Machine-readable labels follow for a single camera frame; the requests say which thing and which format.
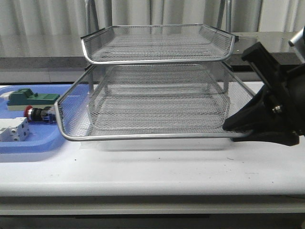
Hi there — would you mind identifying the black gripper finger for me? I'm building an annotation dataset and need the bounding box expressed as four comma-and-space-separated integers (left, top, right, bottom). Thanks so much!
223, 86, 300, 146
242, 42, 288, 95

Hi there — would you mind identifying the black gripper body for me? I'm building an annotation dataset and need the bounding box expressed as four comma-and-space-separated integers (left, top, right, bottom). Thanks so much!
262, 64, 305, 135

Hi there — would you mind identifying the silver mesh tray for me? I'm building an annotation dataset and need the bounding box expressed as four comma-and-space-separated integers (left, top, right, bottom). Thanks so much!
81, 24, 238, 64
88, 83, 230, 134
55, 62, 254, 141

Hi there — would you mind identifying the red emergency stop push button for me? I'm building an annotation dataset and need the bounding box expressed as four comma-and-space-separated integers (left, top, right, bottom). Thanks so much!
23, 105, 57, 125

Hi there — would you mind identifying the silver mesh top tray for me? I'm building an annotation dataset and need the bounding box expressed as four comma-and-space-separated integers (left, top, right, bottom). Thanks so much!
81, 24, 238, 64

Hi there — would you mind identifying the silver mesh bottom tray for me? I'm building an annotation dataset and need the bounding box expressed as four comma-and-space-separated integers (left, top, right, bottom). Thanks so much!
88, 83, 230, 134

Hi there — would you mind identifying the blue plastic tray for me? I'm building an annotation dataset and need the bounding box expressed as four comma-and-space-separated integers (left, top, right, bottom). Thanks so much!
0, 84, 71, 154

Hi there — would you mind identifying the dark stone back counter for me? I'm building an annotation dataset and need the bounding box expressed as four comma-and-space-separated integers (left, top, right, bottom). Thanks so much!
0, 31, 301, 72

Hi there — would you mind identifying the grey metal rack frame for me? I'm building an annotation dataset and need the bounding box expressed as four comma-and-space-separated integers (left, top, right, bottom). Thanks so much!
85, 0, 233, 134

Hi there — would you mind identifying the green and beige switch block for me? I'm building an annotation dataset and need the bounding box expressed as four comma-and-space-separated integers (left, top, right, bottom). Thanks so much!
0, 88, 60, 111

